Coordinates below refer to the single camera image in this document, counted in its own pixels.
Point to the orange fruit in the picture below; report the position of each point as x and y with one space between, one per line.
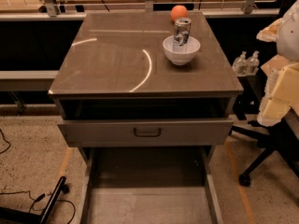
178 11

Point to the cardboard box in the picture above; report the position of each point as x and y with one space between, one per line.
292 117

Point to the silver redbull can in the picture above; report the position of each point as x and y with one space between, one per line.
182 27

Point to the white ceramic bowl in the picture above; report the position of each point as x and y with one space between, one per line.
181 55

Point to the grey upper drawer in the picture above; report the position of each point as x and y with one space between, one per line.
145 133

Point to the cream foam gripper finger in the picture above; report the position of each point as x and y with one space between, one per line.
270 33
281 93

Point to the open grey lower drawer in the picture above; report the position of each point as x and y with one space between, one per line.
149 185

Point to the clear sanitizer bottle left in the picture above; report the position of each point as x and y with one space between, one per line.
240 63

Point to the black office chair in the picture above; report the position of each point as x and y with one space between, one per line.
280 137

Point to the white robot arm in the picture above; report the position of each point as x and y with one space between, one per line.
288 34

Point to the grey metal counter cabinet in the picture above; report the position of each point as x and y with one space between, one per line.
116 69

